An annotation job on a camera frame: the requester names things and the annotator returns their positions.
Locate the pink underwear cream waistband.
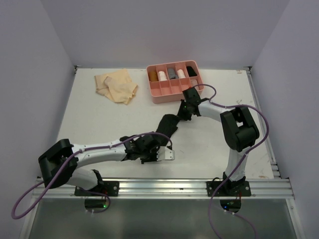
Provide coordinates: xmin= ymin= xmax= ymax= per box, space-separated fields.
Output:
xmin=190 ymin=79 xmax=198 ymax=86

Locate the beige underwear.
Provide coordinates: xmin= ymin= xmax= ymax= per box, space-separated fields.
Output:
xmin=94 ymin=69 xmax=138 ymax=105

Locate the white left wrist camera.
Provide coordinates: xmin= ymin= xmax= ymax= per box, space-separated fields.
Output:
xmin=157 ymin=146 xmax=175 ymax=161

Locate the black underwear orange trim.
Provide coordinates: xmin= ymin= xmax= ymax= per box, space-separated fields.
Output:
xmin=156 ymin=114 xmax=181 ymax=138

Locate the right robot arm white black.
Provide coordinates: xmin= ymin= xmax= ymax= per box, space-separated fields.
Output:
xmin=177 ymin=87 xmax=260 ymax=196

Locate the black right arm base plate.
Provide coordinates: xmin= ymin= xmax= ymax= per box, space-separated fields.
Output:
xmin=206 ymin=177 xmax=252 ymax=197

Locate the black rolled underwear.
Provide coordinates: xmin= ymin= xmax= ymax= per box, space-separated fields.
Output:
xmin=186 ymin=66 xmax=198 ymax=77

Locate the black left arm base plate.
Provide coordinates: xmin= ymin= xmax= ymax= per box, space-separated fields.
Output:
xmin=74 ymin=181 xmax=120 ymax=197

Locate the grey rolled underwear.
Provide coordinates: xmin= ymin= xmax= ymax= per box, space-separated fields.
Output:
xmin=167 ymin=68 xmax=178 ymax=80

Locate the aluminium table frame rail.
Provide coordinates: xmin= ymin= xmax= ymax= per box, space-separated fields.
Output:
xmin=32 ymin=65 xmax=295 ymax=200

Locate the pink divided organizer tray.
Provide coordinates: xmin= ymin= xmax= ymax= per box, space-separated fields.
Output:
xmin=146 ymin=60 xmax=204 ymax=104

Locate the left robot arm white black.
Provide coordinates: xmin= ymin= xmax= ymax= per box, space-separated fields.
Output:
xmin=38 ymin=132 xmax=174 ymax=196

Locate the brown rolled underwear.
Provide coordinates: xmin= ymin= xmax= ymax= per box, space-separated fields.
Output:
xmin=149 ymin=71 xmax=158 ymax=82

